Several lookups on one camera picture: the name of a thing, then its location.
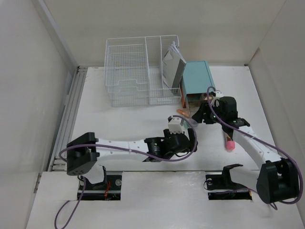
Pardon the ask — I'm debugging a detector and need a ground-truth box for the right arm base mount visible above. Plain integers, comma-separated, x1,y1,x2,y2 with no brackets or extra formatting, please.
203,164,252,200

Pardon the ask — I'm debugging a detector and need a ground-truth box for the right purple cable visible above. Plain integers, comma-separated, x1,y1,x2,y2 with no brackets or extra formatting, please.
206,86,300,210

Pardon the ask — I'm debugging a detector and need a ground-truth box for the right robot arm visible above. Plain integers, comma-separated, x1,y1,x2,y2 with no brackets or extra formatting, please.
192,95,304,204

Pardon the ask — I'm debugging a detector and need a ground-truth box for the gray white booklet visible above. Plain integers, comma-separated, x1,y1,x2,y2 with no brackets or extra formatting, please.
162,42,187,88

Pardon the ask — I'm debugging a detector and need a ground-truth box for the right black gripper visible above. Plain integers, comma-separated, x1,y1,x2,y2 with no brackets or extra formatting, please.
191,102,225,125

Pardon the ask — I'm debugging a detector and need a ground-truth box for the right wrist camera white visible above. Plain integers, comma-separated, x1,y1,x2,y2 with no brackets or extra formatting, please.
211,90,223,106

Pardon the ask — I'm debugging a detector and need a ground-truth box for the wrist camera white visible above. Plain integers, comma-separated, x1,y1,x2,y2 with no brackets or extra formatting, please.
168,116,186,134
211,90,223,106

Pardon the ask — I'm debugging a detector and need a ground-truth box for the clear jar of paper clips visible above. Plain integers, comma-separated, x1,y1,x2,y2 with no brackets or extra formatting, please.
189,118,198,128

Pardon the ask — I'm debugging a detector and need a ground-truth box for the teal drawer box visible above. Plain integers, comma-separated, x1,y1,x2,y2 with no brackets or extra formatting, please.
180,61,215,110

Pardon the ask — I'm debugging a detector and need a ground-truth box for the green highlighter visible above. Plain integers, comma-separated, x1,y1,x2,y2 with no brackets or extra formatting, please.
183,121,192,129

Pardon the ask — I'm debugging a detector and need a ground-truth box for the orange highlighter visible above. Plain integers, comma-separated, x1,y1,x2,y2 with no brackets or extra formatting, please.
176,109,190,118

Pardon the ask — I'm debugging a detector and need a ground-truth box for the aluminium rail frame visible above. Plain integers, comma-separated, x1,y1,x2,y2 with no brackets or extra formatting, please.
46,66,88,172

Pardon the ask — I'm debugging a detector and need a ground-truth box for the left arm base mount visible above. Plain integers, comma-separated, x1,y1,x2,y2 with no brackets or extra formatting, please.
77,166,122,201

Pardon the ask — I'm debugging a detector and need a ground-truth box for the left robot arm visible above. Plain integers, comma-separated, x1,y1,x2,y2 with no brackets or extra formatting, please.
63,128,198,189

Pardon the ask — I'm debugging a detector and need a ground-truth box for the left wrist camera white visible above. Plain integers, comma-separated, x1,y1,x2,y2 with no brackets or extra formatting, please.
168,116,186,134

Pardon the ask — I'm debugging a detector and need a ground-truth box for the pink pencil tube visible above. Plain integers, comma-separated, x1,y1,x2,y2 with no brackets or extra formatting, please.
224,132,235,152

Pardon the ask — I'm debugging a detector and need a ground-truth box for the white wire mesh desk organizer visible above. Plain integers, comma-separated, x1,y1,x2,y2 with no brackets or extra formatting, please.
104,35,181,107

